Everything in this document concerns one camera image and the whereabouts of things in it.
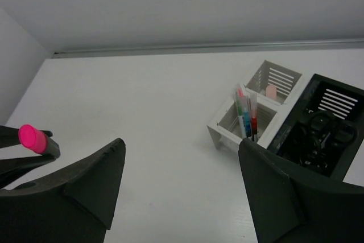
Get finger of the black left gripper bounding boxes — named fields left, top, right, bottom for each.
left=1, top=125, right=57, bottom=188

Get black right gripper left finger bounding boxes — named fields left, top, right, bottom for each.
left=1, top=138, right=126, bottom=242

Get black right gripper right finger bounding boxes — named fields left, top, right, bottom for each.
left=238, top=139, right=363, bottom=242

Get pink highlighter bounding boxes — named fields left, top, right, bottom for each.
left=18, top=124, right=60, bottom=158

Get black handled scissors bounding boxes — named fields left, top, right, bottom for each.
left=294, top=125, right=330, bottom=168
left=307, top=110, right=358, bottom=149

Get green pen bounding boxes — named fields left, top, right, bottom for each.
left=234, top=92, right=247, bottom=139

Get red ink pen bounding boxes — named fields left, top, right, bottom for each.
left=250, top=92, right=258, bottom=143

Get pink eraser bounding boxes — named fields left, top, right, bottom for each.
left=266, top=85, right=278, bottom=101

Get blue ink pen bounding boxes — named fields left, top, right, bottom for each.
left=242, top=96, right=253, bottom=139

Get pink pen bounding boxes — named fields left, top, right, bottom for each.
left=235, top=84, right=244, bottom=111

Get black slotted organizer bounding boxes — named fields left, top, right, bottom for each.
left=268, top=74, right=363, bottom=181

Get white slotted organizer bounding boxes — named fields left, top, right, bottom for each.
left=208, top=60, right=309, bottom=152

